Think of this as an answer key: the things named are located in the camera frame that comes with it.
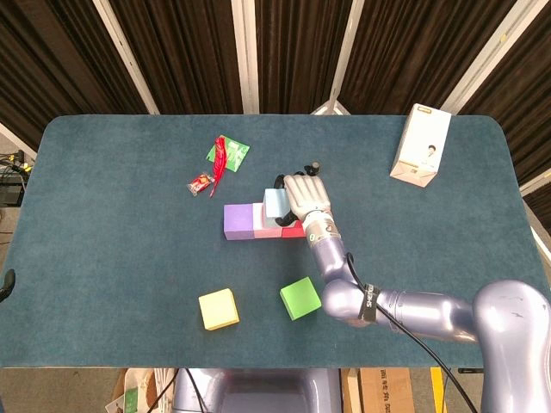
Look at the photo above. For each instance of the red feather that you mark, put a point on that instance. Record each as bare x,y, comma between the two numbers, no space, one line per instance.
220,159

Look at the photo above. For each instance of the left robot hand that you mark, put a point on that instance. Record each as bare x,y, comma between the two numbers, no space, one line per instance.
7,284

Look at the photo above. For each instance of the red candy wrapper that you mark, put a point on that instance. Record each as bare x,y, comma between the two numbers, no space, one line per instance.
199,184

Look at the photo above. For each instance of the light blue foam cube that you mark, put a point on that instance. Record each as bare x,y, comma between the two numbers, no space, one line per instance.
275,204

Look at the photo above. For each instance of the brown cardboard box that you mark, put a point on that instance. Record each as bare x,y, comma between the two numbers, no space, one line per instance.
383,391

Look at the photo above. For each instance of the white green paper bag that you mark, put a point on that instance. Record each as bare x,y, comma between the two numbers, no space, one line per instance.
131,396

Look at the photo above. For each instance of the metal stand foot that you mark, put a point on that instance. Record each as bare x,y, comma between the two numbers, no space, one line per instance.
329,109

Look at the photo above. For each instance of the white frame post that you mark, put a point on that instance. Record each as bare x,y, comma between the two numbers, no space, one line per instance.
346,56
13,139
488,56
245,56
538,183
125,56

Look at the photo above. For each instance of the wooden plank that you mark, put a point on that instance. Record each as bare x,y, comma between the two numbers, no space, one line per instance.
351,391

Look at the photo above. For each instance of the teal felt table cover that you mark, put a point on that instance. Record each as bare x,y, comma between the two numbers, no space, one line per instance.
107,279

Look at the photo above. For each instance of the red foam cube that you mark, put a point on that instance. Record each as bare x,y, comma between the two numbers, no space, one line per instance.
292,232

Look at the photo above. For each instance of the dark brown curtain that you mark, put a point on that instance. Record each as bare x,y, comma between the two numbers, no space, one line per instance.
189,51

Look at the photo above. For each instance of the purple foam cube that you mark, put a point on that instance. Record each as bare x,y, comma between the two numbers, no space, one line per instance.
237,219

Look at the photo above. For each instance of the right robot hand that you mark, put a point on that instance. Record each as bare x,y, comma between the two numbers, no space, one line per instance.
307,193

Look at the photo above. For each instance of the yellow foam cube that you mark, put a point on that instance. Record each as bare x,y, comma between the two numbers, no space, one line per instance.
217,307

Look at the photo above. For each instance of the pink foam cube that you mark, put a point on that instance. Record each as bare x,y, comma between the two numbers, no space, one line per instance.
258,219

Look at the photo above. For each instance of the green foam cube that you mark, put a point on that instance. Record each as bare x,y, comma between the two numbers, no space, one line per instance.
299,297

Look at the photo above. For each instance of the green paper packet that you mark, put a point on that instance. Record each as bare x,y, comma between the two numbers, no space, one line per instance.
237,155

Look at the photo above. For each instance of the white carton box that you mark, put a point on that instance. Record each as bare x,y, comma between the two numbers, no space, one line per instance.
422,142

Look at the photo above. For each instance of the black bottle cap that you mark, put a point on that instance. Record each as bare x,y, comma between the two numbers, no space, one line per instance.
317,166

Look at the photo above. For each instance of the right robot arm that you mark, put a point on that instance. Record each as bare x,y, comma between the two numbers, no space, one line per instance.
331,266

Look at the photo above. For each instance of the grey robot torso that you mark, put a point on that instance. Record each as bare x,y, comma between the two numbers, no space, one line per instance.
267,391

